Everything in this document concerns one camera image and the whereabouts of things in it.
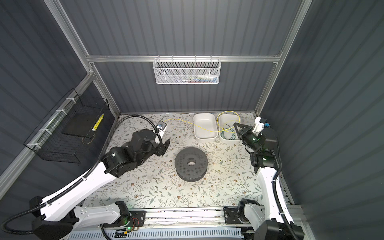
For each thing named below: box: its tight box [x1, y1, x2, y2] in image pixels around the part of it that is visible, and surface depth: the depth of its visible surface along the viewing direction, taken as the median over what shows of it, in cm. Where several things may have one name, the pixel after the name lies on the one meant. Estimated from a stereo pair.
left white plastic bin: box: [193, 113, 219, 140], surface depth 114 cm
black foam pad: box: [62, 111, 101, 138], surface depth 76 cm
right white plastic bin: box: [219, 113, 242, 145], surface depth 105 cm
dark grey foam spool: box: [174, 147, 209, 182], surface depth 88 cm
